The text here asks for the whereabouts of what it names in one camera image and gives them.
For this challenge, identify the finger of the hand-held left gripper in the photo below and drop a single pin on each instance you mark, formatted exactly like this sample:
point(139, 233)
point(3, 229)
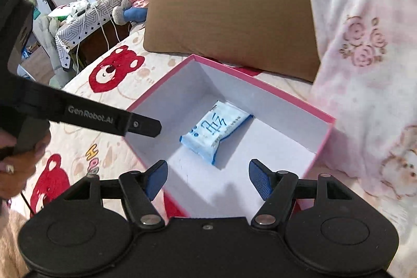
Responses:
point(143, 125)

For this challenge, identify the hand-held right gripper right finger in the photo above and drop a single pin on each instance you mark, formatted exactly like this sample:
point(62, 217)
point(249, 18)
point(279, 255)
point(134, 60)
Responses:
point(259, 180)

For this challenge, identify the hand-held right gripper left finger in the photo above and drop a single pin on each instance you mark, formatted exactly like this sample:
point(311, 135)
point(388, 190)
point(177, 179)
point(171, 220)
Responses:
point(158, 178)

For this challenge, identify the blue tissue packet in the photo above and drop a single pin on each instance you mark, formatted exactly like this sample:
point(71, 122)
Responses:
point(215, 131)

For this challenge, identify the pink cardboard box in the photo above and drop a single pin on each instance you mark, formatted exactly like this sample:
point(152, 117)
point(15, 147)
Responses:
point(260, 95)

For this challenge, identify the person's left hand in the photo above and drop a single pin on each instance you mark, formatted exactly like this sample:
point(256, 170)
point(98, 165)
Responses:
point(19, 170)

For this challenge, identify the grey jacket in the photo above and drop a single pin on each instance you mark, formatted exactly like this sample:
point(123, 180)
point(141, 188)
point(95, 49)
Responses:
point(47, 37)

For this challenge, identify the side table with patterned cloth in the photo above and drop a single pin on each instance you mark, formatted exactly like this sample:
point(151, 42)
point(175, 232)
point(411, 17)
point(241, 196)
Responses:
point(84, 20)

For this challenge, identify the white plastic bag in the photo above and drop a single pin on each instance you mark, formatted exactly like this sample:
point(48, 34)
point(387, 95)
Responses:
point(66, 11)

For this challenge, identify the brown pillow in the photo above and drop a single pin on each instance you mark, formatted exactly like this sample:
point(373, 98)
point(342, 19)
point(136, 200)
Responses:
point(202, 20)

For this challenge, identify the pink checkered pillow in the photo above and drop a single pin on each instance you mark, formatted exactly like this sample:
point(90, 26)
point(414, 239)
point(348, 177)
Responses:
point(365, 86)

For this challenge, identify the beige fuzzy blanket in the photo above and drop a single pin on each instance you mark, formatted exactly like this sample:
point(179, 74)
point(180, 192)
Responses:
point(9, 245)

